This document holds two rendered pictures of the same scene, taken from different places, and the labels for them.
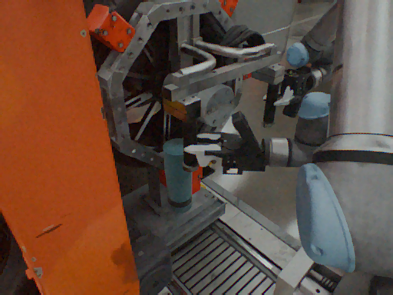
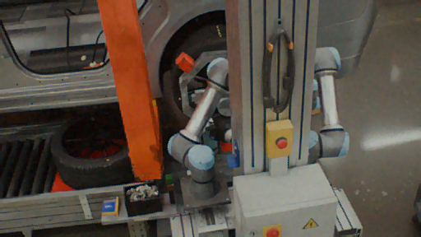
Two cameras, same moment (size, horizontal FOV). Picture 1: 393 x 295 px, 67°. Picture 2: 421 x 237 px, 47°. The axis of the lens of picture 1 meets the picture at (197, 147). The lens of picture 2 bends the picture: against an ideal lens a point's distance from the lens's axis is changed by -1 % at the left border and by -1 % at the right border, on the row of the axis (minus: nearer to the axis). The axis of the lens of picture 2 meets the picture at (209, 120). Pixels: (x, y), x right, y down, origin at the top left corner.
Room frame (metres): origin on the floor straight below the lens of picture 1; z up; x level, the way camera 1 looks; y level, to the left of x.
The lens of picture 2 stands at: (-1.07, -1.44, 2.50)
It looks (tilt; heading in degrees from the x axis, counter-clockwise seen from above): 37 degrees down; 39
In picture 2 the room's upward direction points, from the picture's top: 5 degrees counter-clockwise
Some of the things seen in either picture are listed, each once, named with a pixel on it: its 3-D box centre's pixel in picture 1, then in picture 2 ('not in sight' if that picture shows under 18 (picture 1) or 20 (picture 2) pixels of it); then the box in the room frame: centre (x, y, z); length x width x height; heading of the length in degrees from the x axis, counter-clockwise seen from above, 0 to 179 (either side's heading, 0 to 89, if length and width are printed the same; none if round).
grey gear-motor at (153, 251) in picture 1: (125, 255); (184, 169); (0.72, 0.28, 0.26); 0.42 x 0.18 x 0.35; 42
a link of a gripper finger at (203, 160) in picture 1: (203, 157); not in sight; (0.61, -0.01, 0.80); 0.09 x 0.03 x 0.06; 95
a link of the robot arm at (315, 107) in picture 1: (322, 119); not in sight; (0.62, -0.30, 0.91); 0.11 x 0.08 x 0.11; 78
